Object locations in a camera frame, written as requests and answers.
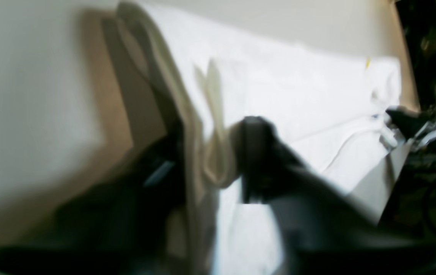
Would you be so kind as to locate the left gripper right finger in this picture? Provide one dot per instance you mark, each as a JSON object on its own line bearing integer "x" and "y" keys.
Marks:
{"x": 322, "y": 233}

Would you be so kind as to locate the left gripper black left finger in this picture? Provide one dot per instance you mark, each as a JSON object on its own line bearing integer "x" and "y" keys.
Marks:
{"x": 115, "y": 228}

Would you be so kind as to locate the white printed T-shirt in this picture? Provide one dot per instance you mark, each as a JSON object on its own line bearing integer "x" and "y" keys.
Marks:
{"x": 238, "y": 94}

